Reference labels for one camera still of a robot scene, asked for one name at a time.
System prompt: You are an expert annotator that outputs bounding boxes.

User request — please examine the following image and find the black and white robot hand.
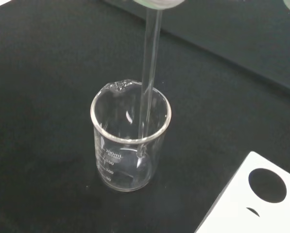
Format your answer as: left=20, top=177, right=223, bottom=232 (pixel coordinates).
left=132, top=0, right=290, bottom=13

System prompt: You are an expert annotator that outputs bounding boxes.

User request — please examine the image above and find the clear glass beaker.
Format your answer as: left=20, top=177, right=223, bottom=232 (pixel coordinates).
left=90, top=78, right=172, bottom=192

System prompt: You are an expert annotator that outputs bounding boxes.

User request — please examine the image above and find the white test tube rack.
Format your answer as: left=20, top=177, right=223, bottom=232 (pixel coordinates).
left=194, top=151, right=290, bottom=233

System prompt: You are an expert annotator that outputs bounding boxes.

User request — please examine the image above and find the black cloth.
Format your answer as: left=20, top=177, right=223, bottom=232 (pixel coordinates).
left=0, top=0, right=290, bottom=233

